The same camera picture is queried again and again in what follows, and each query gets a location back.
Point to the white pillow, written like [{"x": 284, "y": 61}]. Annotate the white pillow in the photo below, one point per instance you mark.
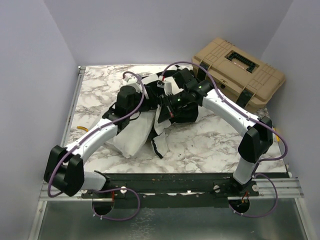
[{"x": 130, "y": 140}]

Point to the black and white checkered pillowcase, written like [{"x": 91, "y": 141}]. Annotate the black and white checkered pillowcase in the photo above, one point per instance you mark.
[{"x": 157, "y": 136}]

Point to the black front mounting rail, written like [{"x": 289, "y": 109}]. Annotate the black front mounting rail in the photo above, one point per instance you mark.
[{"x": 170, "y": 190}]

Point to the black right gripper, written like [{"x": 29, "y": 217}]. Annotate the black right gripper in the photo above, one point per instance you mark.
[{"x": 167, "y": 111}]

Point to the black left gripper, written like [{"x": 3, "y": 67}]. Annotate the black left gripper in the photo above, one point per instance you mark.
[{"x": 151, "y": 102}]

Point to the tan plastic toolbox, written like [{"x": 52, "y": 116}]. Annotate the tan plastic toolbox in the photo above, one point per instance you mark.
[{"x": 243, "y": 78}]

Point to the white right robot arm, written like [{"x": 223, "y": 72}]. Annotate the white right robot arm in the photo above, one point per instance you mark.
[{"x": 256, "y": 133}]

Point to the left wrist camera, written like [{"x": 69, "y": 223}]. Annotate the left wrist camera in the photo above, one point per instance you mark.
[{"x": 128, "y": 96}]

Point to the yellow handled pliers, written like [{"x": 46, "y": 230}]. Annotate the yellow handled pliers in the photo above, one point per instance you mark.
[{"x": 82, "y": 128}]

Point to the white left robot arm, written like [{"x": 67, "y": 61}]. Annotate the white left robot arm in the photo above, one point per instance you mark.
[{"x": 65, "y": 166}]

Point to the aluminium left side rail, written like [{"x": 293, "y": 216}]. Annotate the aluminium left side rail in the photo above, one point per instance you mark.
[{"x": 73, "y": 104}]

